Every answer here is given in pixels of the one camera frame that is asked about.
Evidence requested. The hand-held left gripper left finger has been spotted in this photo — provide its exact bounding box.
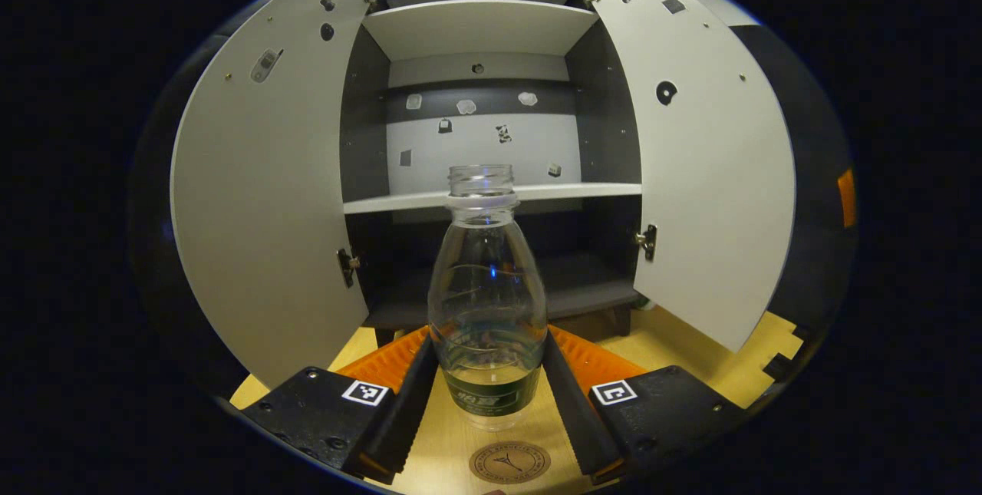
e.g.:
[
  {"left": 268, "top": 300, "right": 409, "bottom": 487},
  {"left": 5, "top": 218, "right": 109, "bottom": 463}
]
[{"left": 242, "top": 325, "right": 440, "bottom": 485}]

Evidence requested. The round brown coaster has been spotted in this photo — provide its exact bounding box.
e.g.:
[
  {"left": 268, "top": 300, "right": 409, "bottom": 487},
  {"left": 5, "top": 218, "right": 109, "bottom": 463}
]
[{"left": 469, "top": 441, "right": 552, "bottom": 485}]

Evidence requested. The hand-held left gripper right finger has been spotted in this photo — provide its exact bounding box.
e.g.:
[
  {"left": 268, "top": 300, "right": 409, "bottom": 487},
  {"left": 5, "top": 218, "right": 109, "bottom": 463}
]
[{"left": 541, "top": 324, "right": 749, "bottom": 486}]

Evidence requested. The white and grey cabinet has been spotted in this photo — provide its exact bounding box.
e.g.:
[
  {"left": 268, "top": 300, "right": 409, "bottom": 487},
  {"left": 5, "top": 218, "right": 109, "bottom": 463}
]
[{"left": 338, "top": 0, "right": 653, "bottom": 346}]

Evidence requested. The clear plastic bottle green label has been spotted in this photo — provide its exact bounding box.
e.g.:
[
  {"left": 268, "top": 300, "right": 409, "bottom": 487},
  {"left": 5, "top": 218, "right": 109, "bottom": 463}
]
[{"left": 427, "top": 164, "right": 549, "bottom": 432}]

